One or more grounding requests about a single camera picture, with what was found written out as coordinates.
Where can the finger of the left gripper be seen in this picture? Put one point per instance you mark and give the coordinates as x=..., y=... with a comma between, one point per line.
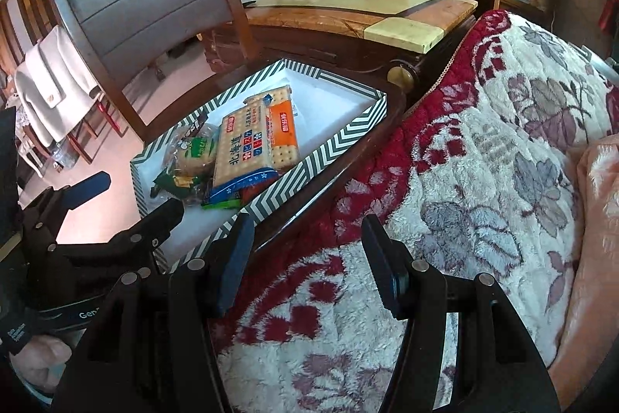
x=141, y=240
x=44, y=216

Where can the peach satin cloth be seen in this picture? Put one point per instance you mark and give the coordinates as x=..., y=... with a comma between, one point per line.
x=592, y=322

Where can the clear bag of dates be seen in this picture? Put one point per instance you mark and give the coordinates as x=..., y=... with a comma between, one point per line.
x=190, y=157

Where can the left hand pink glove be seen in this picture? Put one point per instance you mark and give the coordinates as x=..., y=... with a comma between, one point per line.
x=38, y=362

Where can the green white striped box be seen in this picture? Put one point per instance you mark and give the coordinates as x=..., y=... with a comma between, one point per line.
x=333, y=114

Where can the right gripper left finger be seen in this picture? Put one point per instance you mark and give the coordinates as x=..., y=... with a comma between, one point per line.
x=149, y=348

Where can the white coat on chair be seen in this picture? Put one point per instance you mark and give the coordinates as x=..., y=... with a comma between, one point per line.
x=55, y=86

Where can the yellow cracker pack blue ends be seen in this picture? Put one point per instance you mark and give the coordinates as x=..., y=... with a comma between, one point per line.
x=243, y=156

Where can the red white floral blanket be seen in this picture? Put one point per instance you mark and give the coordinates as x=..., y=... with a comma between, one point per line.
x=480, y=176

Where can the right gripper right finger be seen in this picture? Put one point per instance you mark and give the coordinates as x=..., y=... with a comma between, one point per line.
x=499, y=369

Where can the wooden marble top table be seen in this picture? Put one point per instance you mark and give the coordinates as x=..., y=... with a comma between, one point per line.
x=407, y=42

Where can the orange cracker pack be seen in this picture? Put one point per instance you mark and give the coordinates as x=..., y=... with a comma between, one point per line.
x=285, y=152

